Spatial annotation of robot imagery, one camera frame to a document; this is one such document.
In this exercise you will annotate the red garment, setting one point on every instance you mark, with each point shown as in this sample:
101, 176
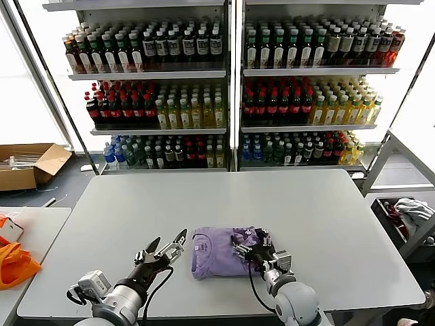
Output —
396, 214

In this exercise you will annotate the purple t-shirt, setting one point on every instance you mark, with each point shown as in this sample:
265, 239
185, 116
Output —
214, 254

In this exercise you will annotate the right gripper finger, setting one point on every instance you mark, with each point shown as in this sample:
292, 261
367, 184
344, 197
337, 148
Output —
242, 250
265, 241

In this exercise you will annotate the green label water bottle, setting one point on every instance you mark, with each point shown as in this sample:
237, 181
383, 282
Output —
139, 157
130, 157
267, 154

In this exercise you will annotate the white grey garment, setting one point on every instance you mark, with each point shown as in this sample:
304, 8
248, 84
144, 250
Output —
413, 208

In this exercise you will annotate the black plastic crate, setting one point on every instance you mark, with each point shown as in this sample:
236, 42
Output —
384, 220

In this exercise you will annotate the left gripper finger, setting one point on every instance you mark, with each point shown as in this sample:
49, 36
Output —
153, 247
170, 251

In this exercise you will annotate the blue label water bottle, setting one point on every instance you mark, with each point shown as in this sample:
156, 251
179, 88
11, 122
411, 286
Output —
120, 157
256, 154
245, 154
109, 158

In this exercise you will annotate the yellow juice bottle green cap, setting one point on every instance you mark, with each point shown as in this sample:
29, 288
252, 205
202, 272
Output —
219, 115
162, 117
184, 117
375, 112
364, 112
352, 113
196, 116
358, 153
173, 117
318, 113
220, 157
329, 113
207, 116
349, 154
210, 157
341, 113

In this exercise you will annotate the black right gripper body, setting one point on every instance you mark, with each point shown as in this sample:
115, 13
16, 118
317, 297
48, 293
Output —
261, 256

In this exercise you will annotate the dark bottle white black label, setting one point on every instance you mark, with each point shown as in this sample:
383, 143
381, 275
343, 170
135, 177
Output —
148, 47
161, 47
215, 46
202, 46
174, 47
188, 47

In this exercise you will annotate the brown cardboard box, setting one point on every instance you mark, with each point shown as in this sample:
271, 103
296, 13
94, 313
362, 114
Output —
17, 180

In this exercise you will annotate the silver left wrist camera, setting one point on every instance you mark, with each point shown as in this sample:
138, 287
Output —
95, 281

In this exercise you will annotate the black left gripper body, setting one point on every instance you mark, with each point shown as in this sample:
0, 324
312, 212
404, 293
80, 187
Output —
146, 271

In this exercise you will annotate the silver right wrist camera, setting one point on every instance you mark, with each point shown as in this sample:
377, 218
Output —
282, 261

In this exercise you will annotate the dark bottle grey label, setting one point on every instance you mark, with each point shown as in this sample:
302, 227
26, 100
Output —
385, 44
372, 44
359, 44

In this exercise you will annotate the small white flat object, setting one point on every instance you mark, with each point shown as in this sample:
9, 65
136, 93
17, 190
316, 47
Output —
86, 167

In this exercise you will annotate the white box orange trim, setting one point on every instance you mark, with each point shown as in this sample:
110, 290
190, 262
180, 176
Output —
12, 231

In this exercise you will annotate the cola bottle red cap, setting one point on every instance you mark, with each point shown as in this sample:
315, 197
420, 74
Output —
249, 107
92, 112
150, 110
260, 107
272, 107
138, 111
116, 112
200, 156
307, 107
189, 156
127, 111
328, 152
338, 152
295, 107
104, 112
283, 107

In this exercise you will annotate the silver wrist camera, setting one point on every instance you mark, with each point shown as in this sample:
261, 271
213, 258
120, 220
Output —
282, 261
95, 281

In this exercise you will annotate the orange fabric bag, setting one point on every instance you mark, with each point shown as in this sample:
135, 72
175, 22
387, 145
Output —
13, 268

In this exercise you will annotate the clear plastic tube bundle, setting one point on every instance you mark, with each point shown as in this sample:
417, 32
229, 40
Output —
23, 161

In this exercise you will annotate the dark bottle beige label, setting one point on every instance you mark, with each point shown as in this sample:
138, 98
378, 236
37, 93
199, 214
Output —
346, 44
334, 44

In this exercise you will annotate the grey metal frame cart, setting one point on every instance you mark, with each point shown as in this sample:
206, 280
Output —
377, 164

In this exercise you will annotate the white metal shelf rack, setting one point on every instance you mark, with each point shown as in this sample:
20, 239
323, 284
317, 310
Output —
146, 75
319, 71

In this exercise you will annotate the green cap white label bottle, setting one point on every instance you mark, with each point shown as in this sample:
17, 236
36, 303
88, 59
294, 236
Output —
292, 51
251, 51
306, 51
318, 51
278, 51
265, 51
124, 56
84, 57
137, 56
97, 57
110, 56

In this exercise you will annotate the grey flat bar piece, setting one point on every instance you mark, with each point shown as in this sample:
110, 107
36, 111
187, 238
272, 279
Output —
50, 202

